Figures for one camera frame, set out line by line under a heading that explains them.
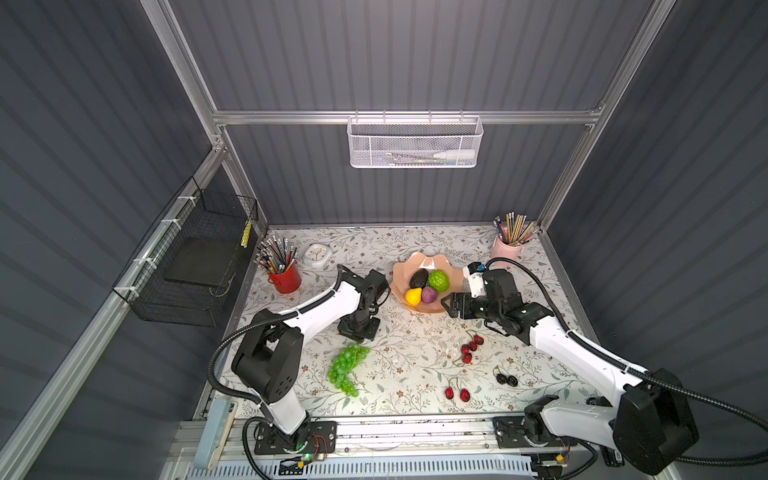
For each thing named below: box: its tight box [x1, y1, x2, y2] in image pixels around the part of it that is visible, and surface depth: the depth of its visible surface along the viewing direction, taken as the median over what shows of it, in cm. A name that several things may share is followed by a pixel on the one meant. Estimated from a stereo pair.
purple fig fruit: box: [422, 286, 438, 304], surface depth 96 cm
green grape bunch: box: [328, 344, 370, 397], surface depth 82 cm
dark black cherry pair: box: [493, 365, 518, 387], surface depth 82 cm
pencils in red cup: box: [253, 236, 298, 274], surface depth 96 cm
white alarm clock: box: [304, 243, 333, 269], surface depth 111 cm
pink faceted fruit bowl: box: [390, 252, 465, 314], surface depth 101 cm
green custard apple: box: [428, 269, 450, 293], surface depth 98 cm
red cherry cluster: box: [452, 329, 484, 367], surface depth 88 cm
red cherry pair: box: [445, 377, 471, 403], surface depth 81 cm
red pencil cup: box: [268, 263, 301, 294], surface depth 98 cm
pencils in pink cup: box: [492, 211, 535, 246], surface depth 104 cm
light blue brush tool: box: [193, 398, 239, 470], surface depth 72 cm
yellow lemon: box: [405, 288, 422, 306], surface depth 96 cm
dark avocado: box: [409, 268, 429, 289], surface depth 101 cm
